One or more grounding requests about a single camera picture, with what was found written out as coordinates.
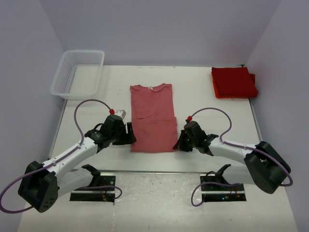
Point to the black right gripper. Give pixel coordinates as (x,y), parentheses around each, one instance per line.
(180,144)

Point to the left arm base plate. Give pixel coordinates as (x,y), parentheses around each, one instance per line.
(105,194)

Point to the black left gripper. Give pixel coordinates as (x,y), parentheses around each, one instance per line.
(128,137)

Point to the white plastic basket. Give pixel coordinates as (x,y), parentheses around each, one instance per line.
(78,74)

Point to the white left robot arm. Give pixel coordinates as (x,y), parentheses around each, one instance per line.
(46,182)

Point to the folded dark red t shirt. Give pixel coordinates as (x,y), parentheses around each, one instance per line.
(233,72)

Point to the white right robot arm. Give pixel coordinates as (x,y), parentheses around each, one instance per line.
(260,164)

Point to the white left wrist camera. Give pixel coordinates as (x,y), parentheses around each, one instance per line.
(121,114)

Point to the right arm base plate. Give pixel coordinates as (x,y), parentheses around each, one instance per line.
(216,193)

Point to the pink t shirt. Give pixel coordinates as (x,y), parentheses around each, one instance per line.
(153,120)

